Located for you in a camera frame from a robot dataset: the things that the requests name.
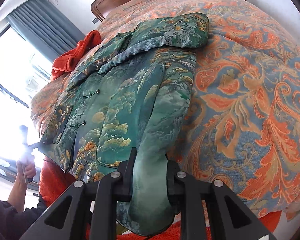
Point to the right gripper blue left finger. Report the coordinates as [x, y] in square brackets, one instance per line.
[86, 211]

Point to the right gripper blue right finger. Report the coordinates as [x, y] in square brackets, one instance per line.
[203, 204]

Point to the green landscape print padded jacket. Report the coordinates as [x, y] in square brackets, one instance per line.
[133, 92]

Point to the person's left forearm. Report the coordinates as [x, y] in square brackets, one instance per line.
[18, 194]

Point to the person's left hand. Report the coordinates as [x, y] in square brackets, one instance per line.
[26, 169]

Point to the orange floral bed cover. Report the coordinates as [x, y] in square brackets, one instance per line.
[243, 122]

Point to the orange red knit sweater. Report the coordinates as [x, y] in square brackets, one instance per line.
[67, 62]

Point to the grey blue curtain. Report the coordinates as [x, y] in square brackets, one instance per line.
[45, 27]

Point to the window with black frame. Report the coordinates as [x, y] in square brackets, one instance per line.
[24, 71]

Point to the small wall socket left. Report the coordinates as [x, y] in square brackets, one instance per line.
[95, 20]

